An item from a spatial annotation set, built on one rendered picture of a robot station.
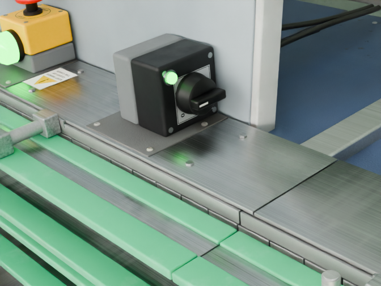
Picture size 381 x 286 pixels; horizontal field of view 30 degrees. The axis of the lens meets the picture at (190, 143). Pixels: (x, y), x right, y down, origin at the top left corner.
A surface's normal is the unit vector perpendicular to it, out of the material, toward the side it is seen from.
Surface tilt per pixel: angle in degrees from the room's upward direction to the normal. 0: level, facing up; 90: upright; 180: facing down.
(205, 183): 90
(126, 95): 0
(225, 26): 0
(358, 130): 90
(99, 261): 90
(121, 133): 90
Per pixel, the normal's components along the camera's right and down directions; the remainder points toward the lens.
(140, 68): -0.74, 0.36
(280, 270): -0.08, -0.88
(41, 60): 0.67, 0.29
